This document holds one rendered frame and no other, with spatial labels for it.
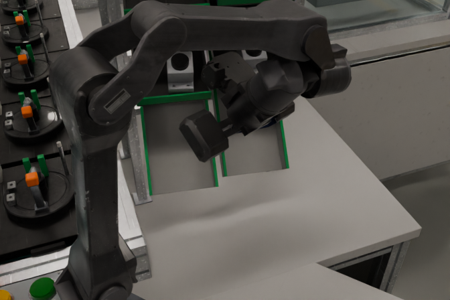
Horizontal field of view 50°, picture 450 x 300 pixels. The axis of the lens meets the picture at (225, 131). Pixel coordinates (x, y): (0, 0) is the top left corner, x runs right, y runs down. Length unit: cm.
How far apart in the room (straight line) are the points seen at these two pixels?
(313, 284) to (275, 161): 25
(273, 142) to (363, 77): 88
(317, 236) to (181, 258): 29
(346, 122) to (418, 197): 73
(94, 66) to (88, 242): 21
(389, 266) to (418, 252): 106
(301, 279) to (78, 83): 69
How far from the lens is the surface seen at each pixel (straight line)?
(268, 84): 56
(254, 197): 113
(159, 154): 97
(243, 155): 100
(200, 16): 47
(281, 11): 55
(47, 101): 132
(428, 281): 220
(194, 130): 62
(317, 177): 120
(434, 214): 246
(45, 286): 89
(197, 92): 84
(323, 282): 100
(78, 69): 45
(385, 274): 124
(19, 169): 113
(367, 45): 181
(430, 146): 235
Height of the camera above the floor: 167
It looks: 38 degrees down
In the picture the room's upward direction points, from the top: straight up
